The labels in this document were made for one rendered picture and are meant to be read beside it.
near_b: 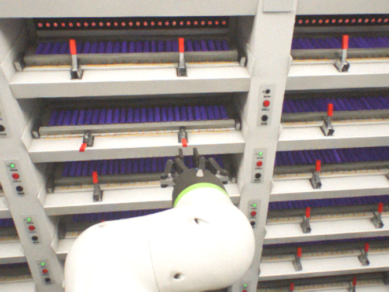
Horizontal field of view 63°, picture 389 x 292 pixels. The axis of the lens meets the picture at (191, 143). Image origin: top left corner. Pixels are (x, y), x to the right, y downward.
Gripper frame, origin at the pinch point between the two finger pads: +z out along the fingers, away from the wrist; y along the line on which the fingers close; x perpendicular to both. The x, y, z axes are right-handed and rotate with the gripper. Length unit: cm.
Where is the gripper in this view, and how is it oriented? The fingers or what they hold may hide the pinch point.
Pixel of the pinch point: (189, 157)
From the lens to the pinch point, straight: 73.7
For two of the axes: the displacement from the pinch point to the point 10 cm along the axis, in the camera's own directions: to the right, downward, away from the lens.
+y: 10.0, -0.4, 0.8
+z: -0.9, -2.7, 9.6
